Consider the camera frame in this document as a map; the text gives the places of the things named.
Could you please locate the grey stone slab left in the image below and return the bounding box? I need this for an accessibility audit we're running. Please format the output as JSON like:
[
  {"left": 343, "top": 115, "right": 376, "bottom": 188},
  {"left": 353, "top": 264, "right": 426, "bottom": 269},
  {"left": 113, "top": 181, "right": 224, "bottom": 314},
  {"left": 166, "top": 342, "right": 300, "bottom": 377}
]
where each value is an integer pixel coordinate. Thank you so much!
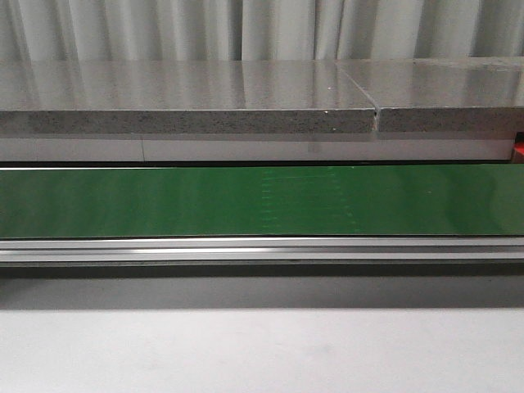
[{"left": 1, "top": 61, "right": 375, "bottom": 135}]

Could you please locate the white base panel under slab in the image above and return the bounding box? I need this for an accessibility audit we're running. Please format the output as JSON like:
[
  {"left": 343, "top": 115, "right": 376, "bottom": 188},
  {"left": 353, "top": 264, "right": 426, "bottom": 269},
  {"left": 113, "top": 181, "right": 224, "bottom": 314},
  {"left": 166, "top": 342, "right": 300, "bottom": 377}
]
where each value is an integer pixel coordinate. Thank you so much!
[{"left": 1, "top": 133, "right": 515, "bottom": 162}]

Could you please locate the red plastic tray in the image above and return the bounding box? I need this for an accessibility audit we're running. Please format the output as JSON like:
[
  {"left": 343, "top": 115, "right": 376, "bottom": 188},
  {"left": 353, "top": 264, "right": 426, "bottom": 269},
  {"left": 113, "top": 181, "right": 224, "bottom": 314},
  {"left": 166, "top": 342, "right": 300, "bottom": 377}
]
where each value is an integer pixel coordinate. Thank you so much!
[{"left": 511, "top": 141, "right": 524, "bottom": 164}]

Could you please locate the aluminium conveyor frame rail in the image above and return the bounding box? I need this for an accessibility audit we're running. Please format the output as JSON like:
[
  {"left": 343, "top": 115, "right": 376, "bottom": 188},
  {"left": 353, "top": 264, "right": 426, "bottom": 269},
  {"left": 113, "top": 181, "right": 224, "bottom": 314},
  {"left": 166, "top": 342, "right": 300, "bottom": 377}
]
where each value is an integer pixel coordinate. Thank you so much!
[{"left": 1, "top": 236, "right": 523, "bottom": 277}]

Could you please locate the grey stone slab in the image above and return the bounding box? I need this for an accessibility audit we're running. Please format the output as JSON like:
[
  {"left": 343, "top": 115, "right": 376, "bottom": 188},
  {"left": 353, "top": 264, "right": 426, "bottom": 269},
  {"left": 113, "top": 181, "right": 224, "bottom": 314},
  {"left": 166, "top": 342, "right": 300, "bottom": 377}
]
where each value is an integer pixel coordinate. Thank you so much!
[
  {"left": 337, "top": 57, "right": 523, "bottom": 138},
  {"left": 1, "top": 61, "right": 375, "bottom": 135}
]

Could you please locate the green conveyor belt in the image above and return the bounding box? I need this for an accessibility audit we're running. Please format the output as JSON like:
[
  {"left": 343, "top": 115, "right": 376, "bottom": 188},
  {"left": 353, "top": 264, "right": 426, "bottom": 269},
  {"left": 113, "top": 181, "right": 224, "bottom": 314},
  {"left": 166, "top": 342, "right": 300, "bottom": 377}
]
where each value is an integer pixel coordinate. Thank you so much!
[{"left": 1, "top": 164, "right": 523, "bottom": 238}]

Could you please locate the white curtain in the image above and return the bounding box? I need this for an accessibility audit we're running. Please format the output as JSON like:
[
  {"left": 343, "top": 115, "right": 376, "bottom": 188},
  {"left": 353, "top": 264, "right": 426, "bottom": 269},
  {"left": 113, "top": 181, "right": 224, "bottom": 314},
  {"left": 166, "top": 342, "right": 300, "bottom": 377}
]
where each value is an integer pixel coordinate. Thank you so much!
[{"left": 1, "top": 1, "right": 523, "bottom": 61}]

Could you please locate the grey stone slab right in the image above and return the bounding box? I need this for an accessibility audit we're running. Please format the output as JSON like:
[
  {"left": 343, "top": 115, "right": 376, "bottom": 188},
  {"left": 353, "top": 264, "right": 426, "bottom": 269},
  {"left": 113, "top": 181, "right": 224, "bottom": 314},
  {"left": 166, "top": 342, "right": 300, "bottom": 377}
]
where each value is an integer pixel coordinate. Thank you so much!
[{"left": 337, "top": 57, "right": 523, "bottom": 138}]

